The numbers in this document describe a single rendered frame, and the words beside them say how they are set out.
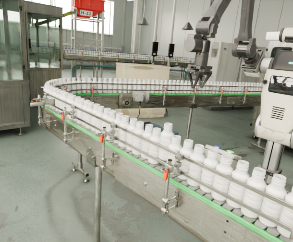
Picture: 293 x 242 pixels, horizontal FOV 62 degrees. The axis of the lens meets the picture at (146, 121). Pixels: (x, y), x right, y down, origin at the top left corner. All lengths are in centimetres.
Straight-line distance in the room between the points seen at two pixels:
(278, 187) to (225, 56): 650
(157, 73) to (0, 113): 316
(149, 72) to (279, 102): 428
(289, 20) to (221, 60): 695
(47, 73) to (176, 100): 396
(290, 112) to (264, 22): 1273
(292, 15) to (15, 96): 1207
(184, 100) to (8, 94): 263
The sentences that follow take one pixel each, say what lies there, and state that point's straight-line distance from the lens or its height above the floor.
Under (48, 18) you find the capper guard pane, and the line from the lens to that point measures 644.
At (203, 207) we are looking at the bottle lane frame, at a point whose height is 96.
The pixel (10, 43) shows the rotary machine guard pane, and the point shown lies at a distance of 421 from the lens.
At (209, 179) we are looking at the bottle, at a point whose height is 106.
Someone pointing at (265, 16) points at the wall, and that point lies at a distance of 1408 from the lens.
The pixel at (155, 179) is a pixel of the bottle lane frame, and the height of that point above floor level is 96.
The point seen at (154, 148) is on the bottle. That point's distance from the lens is 110.
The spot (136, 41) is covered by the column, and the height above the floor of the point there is 186.
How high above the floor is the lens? 150
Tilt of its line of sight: 16 degrees down
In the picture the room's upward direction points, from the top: 5 degrees clockwise
